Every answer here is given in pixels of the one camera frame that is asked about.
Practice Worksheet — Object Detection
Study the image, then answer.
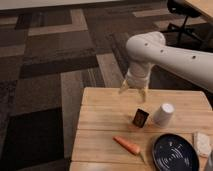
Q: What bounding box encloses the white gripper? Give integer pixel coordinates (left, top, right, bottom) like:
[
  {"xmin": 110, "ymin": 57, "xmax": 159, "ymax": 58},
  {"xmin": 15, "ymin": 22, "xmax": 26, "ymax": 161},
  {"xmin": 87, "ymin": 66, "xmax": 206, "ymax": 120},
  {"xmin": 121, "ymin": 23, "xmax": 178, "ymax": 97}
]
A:
[{"xmin": 119, "ymin": 61, "xmax": 153, "ymax": 102}]

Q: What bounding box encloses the wooden desk corner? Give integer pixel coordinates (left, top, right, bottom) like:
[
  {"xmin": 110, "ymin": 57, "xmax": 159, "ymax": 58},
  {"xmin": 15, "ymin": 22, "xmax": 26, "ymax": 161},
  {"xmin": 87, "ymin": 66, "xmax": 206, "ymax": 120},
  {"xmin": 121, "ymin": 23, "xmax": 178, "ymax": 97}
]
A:
[{"xmin": 185, "ymin": 0, "xmax": 213, "ymax": 21}]

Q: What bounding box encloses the black eraser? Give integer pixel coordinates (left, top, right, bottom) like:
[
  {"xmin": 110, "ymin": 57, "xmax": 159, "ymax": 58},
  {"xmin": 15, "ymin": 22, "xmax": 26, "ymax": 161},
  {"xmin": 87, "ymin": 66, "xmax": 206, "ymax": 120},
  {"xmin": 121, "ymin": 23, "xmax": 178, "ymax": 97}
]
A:
[{"xmin": 133, "ymin": 109, "xmax": 149, "ymax": 128}]

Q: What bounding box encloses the dark blue plate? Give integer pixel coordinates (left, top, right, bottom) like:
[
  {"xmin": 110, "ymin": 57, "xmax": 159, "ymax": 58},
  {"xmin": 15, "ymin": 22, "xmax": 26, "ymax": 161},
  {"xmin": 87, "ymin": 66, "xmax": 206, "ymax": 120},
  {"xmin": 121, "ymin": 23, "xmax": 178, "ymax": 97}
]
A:
[{"xmin": 152, "ymin": 133, "xmax": 200, "ymax": 171}]

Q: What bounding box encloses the black office chair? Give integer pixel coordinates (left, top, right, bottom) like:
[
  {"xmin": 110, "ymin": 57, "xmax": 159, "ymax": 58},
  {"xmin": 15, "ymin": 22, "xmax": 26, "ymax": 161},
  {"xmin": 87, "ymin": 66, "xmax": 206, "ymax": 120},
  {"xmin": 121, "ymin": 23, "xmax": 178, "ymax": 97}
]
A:
[{"xmin": 154, "ymin": 0, "xmax": 207, "ymax": 44}]

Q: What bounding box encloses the orange carrot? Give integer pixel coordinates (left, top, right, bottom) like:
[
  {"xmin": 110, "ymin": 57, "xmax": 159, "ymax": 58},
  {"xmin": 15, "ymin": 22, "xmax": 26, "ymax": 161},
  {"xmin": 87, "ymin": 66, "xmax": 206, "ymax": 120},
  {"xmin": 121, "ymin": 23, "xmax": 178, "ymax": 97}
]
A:
[{"xmin": 113, "ymin": 136, "xmax": 145, "ymax": 162}]

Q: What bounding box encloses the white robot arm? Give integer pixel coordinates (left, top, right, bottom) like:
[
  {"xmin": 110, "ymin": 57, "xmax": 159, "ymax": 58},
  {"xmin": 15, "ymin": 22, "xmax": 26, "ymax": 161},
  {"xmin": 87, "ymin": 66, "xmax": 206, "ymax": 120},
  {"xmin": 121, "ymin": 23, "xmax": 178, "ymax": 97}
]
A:
[{"xmin": 119, "ymin": 31, "xmax": 213, "ymax": 100}]

